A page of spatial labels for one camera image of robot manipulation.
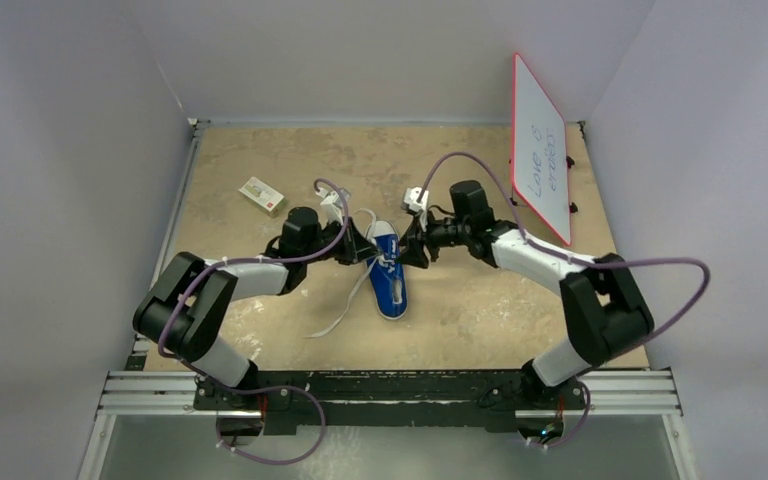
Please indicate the small white red box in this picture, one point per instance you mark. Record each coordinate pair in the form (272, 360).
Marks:
(264, 197)

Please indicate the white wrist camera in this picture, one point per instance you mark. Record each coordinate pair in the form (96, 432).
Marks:
(333, 203)
(415, 201)

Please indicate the white board red frame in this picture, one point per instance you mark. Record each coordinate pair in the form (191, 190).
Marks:
(531, 106)

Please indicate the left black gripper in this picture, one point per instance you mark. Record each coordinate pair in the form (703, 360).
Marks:
(354, 247)

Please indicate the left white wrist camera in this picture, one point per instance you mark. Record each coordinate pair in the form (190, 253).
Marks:
(333, 203)

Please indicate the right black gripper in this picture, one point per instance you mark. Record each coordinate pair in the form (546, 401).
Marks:
(425, 237)

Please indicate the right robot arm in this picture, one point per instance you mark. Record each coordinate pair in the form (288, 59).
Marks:
(605, 313)

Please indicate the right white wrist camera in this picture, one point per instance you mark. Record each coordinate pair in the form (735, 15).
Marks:
(415, 201)

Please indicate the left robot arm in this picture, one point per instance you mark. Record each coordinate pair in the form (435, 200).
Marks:
(185, 308)

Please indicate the blue canvas sneaker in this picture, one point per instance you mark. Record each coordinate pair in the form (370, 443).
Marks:
(386, 274)

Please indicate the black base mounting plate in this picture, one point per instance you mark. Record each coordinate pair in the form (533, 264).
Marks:
(490, 399)

